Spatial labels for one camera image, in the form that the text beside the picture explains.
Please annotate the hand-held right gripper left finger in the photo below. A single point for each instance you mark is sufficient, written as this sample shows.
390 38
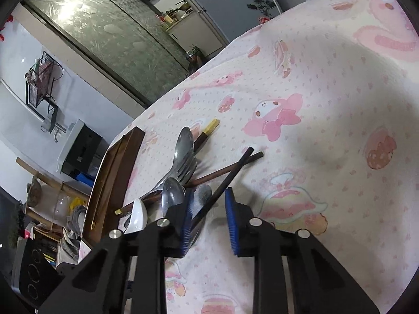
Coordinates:
186 224

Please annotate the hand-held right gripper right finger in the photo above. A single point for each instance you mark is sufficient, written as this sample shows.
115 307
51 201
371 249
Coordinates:
232 225

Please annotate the black chopstick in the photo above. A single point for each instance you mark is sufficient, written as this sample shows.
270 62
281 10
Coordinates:
229 178

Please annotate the white ceramic spoon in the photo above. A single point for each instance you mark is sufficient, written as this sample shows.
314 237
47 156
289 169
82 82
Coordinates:
137 217

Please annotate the metal fork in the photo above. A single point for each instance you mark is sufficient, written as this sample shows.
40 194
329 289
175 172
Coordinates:
190 170

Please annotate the brown chopstick with gold tip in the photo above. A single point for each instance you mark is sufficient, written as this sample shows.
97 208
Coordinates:
131 205

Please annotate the large metal spoon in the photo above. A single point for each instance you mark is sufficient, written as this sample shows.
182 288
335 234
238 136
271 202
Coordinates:
184 144

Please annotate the dark wooden tray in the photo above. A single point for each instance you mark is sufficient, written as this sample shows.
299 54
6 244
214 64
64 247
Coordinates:
121 157

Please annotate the grey folded cloth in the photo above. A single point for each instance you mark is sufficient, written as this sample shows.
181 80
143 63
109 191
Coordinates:
77 219

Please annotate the blue plastic crate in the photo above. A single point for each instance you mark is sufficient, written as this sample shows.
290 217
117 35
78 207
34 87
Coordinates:
85 179

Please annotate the yellow plastic bag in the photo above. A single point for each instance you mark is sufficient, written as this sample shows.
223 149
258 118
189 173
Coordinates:
77 202

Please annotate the bamboo pole rack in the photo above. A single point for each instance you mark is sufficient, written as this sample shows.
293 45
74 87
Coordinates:
65 188

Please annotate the clear glass dome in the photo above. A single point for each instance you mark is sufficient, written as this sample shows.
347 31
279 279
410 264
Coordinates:
60 206

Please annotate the black and white cabinet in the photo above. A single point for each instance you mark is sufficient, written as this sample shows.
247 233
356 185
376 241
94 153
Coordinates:
85 147

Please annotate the red and white box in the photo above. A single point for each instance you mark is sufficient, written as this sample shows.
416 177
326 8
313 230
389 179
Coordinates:
27 235

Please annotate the black induction cooktop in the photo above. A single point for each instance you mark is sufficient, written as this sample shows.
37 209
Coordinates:
32 268

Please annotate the green potted plant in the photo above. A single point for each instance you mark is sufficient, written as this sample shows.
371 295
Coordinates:
16 225

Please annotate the small stand with pots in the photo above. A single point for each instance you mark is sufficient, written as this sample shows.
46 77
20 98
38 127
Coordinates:
194 54

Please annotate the pink cartoon printed blanket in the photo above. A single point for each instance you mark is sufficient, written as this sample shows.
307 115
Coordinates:
311 72

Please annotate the white kitchen counter cabinet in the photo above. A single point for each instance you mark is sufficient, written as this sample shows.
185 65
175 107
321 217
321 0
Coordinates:
196 32

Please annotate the frosted sliding glass door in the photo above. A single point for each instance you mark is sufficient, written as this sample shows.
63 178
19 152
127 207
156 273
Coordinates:
108 32

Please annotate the grey refrigerator with red stickers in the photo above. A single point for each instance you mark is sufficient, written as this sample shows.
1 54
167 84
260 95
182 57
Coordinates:
229 6

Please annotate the red paper wall cutting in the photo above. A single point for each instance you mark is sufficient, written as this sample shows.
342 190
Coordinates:
4 29

